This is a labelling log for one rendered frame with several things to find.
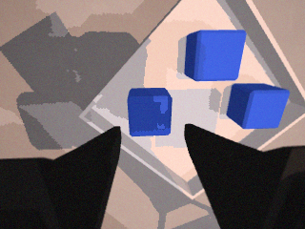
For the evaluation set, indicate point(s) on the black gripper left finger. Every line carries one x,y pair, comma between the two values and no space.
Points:
71,191

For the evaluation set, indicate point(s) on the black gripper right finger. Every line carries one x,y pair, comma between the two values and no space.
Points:
246,187

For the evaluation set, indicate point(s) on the blue block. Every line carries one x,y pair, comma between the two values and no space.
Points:
256,105
214,55
150,111

